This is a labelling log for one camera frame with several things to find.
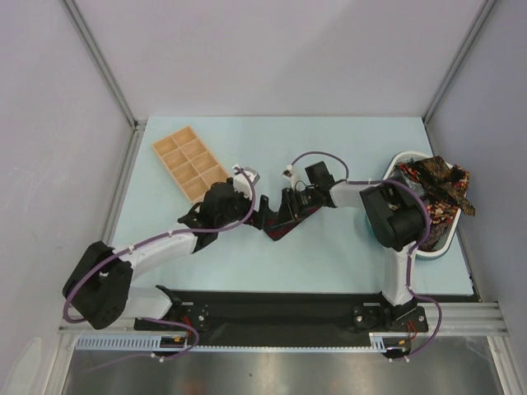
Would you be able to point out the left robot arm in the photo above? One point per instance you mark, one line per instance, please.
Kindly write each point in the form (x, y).
(99, 288)

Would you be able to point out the aluminium frame post left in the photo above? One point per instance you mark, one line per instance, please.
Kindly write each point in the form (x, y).
(89, 41)

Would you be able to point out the red floral patterned tie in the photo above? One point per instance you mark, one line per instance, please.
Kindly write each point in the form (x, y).
(442, 203)

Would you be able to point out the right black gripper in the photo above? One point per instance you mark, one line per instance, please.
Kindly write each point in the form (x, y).
(286, 204)

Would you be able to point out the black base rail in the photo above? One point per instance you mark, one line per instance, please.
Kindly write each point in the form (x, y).
(244, 318)

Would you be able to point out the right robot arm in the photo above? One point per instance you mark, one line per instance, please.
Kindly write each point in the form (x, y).
(397, 290)

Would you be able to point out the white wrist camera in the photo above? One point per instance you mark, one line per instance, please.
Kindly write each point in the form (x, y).
(244, 179)
(291, 175)

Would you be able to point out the aluminium frame post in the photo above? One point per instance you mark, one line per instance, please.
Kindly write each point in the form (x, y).
(89, 41)
(469, 40)

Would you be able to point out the dark paisley tie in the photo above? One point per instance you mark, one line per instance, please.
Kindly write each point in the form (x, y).
(434, 171)

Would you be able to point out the wooden compartment tray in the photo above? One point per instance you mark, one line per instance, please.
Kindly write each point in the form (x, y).
(190, 163)

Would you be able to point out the grey cable duct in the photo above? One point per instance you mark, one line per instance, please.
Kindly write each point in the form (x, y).
(168, 345)

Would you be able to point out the white laundry basket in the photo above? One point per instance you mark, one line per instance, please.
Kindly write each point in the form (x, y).
(436, 247)

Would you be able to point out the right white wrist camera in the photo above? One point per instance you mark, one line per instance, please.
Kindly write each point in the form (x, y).
(291, 175)

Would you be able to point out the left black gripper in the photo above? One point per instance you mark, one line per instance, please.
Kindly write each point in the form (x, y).
(258, 219)

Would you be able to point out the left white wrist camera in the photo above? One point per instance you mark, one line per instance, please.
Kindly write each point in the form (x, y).
(244, 179)

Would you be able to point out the aluminium frame post right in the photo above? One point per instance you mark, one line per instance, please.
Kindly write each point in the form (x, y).
(469, 40)

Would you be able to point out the red navy striped tie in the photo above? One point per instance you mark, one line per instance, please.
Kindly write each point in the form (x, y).
(276, 232)

